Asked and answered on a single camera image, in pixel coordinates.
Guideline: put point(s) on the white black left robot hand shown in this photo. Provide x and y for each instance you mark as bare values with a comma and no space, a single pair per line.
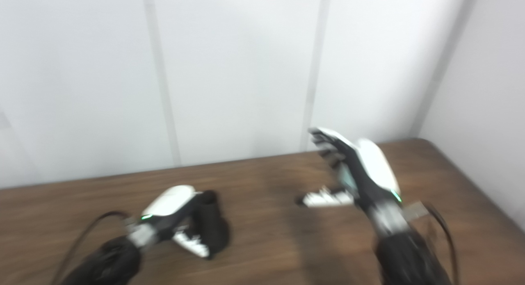
172,201

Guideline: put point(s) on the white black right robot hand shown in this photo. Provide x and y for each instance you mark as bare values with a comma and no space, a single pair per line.
375,170

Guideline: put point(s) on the black flared nozzle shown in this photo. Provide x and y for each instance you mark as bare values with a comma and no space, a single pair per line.
213,227

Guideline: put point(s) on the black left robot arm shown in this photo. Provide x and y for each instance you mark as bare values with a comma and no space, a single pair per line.
110,264

